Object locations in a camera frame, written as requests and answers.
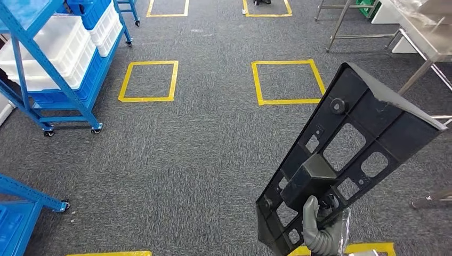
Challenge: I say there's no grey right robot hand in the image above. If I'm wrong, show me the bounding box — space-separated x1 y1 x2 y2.
302 195 351 256

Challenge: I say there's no black plastic plate frame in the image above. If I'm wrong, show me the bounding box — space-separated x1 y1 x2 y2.
256 62 447 256

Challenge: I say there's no blue metal shelf rack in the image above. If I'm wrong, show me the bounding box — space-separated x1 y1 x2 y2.
0 174 70 256

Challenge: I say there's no yellow floor tape square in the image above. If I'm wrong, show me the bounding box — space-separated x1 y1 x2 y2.
67 251 152 256

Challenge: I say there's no steel side table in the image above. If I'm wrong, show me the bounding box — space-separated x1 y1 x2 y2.
380 0 452 209

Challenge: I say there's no white cabinet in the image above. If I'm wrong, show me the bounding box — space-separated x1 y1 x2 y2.
370 2 419 54

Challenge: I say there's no green plastic crate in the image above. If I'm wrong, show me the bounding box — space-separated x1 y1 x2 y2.
356 0 380 18

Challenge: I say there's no blue plastic bin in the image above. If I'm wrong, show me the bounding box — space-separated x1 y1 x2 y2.
30 49 107 105
67 0 112 31
0 201 43 256

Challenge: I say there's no blue metal rack on casters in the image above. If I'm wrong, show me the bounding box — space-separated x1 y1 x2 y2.
0 0 133 138
116 0 141 27

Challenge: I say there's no large white plastic bin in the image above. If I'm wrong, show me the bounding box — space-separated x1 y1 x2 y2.
0 15 96 91

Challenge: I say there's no steel frame table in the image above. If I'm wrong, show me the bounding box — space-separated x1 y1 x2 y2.
314 0 401 53

